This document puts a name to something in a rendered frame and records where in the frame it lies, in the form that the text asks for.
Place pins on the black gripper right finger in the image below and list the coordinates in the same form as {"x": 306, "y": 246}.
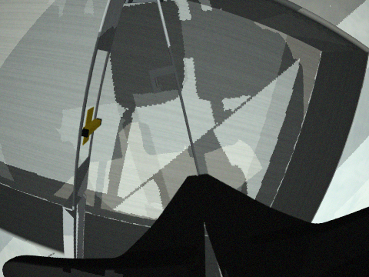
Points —
{"x": 250, "y": 239}

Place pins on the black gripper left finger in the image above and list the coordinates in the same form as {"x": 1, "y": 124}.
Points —
{"x": 173, "y": 247}

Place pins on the grey rectangular tray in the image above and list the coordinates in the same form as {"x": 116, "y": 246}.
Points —
{"x": 269, "y": 88}

